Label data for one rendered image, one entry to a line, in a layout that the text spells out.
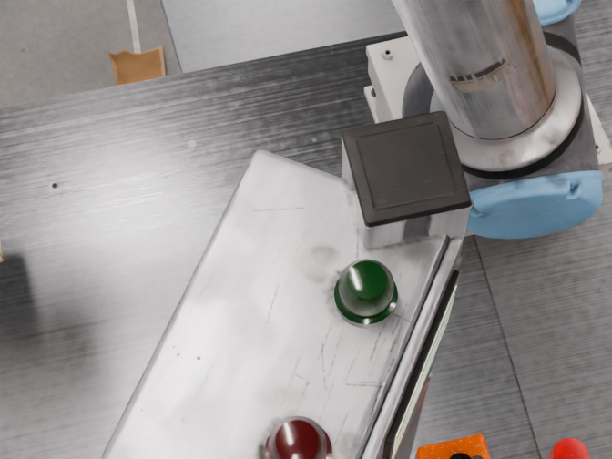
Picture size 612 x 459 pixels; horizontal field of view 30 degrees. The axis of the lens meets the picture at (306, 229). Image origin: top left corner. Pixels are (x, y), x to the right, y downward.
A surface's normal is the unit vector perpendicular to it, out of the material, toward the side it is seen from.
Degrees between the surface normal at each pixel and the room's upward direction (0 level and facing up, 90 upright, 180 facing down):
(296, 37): 0
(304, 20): 0
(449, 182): 0
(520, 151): 44
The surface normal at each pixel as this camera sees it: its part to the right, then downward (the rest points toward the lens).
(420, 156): -0.03, -0.42
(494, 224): 0.08, 0.94
